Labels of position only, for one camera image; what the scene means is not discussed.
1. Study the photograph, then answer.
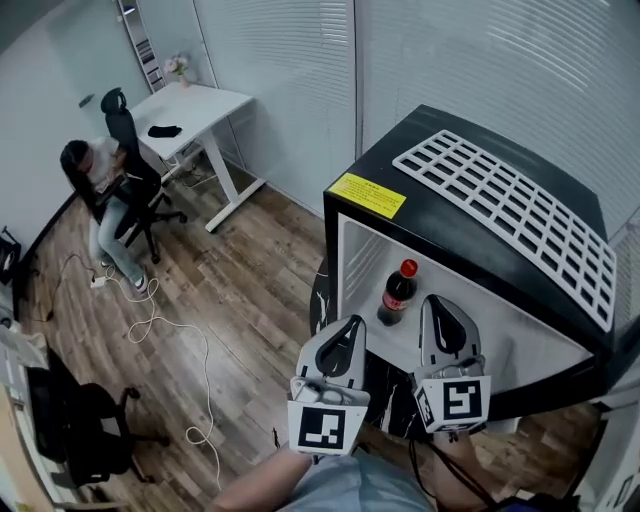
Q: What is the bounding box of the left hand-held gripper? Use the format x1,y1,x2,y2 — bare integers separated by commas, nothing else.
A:
286,314,372,457

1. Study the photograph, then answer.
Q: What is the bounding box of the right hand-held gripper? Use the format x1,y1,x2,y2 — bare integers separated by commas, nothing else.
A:
410,294,493,435

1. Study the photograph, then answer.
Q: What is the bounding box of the dark soda bottle red cap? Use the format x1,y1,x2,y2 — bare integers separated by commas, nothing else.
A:
376,258,420,328

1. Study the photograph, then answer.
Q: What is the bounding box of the black mini fridge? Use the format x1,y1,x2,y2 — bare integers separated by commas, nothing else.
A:
308,104,622,442

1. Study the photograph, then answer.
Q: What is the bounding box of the person's right forearm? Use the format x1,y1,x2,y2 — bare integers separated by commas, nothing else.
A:
432,430,497,512

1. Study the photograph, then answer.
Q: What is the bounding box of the person's left forearm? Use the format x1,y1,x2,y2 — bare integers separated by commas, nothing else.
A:
209,446,321,512

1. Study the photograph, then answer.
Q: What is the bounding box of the person's grey-blue clothing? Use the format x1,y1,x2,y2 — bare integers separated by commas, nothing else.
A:
288,451,437,512

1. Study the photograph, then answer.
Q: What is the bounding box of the white grid rack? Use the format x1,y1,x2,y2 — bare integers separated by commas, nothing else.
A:
392,129,618,334

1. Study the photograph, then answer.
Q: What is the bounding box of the yellow warning sticker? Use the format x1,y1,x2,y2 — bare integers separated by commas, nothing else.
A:
327,171,408,220

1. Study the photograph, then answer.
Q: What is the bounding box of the black low-back office chair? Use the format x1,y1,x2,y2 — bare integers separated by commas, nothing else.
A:
25,348,172,490

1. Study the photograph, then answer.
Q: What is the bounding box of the white desk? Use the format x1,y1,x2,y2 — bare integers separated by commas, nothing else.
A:
129,81,268,234

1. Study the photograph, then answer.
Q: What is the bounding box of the black high-back office chair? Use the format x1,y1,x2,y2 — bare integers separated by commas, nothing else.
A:
99,86,189,266

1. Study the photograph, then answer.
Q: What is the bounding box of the pink flower vase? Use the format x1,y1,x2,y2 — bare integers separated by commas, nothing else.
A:
163,53,192,91

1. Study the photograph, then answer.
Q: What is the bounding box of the white ladder shelf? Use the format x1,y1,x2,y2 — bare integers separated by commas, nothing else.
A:
116,0,167,94

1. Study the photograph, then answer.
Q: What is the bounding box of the long white cable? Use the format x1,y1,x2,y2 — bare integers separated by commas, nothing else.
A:
101,263,224,494

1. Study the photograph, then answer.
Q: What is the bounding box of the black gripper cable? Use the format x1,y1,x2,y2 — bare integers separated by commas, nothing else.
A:
408,433,501,512

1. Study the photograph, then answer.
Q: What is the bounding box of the thin black floor cable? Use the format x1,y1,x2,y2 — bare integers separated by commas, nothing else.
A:
28,251,99,322

